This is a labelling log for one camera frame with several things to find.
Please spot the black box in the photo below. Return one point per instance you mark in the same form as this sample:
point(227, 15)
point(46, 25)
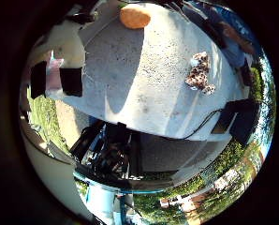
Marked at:
point(241, 120)

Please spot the brown spotted leopard plush toy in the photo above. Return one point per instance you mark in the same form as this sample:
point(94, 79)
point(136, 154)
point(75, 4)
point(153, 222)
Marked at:
point(199, 74)

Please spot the black bag with white print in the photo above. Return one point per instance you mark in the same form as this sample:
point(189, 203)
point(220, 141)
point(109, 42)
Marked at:
point(110, 150)

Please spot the person in blue shirt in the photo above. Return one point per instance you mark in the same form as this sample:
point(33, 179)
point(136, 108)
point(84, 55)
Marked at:
point(231, 40)

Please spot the brick building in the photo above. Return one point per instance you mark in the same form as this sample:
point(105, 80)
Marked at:
point(194, 203)

